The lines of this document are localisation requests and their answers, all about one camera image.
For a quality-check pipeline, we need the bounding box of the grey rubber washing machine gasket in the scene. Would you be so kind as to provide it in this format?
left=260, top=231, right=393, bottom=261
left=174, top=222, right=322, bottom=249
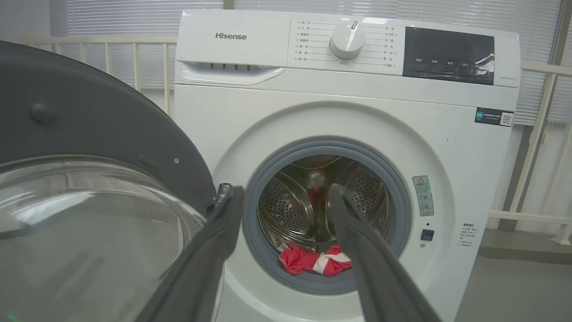
left=242, top=136, right=412, bottom=296

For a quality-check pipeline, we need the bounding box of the printed text label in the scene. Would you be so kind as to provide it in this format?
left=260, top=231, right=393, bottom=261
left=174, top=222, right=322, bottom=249
left=458, top=222, right=478, bottom=247

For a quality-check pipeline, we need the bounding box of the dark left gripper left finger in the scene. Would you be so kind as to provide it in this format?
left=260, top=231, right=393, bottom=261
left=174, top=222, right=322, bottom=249
left=134, top=186, right=245, bottom=322

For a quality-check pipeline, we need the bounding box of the red and white garment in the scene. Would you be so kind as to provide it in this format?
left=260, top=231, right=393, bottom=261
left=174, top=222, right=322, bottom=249
left=279, top=243, right=353, bottom=276

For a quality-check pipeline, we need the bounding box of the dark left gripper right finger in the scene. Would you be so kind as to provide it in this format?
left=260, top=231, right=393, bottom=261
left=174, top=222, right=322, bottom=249
left=328, top=183, right=443, bottom=322

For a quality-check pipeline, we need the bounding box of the black QR code sticker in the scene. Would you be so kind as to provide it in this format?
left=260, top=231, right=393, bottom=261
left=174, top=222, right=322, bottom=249
left=475, top=107, right=515, bottom=127

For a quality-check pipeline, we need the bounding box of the white front-load washing machine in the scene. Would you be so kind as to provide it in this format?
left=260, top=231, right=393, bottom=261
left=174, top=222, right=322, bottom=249
left=173, top=10, right=522, bottom=322

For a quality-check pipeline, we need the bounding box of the grey warning sticker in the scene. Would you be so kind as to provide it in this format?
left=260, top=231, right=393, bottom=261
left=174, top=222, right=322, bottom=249
left=412, top=175, right=434, bottom=217

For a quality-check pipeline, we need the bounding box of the white washing machine dial knob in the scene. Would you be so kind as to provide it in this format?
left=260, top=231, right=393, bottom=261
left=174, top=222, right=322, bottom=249
left=330, top=21, right=366, bottom=60

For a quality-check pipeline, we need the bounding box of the white railing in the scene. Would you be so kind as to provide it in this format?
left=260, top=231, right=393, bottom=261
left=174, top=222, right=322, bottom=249
left=489, top=60, right=572, bottom=246
left=22, top=35, right=179, bottom=117

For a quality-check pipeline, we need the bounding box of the black round washer door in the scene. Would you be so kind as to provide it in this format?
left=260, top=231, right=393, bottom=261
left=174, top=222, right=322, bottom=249
left=0, top=41, right=233, bottom=322

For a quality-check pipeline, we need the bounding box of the black washing machine control panel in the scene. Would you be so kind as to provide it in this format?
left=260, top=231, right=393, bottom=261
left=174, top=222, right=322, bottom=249
left=403, top=27, right=495, bottom=85

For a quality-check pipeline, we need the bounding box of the white detergent drawer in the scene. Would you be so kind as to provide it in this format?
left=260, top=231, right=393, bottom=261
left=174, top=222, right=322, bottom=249
left=176, top=11, right=290, bottom=85

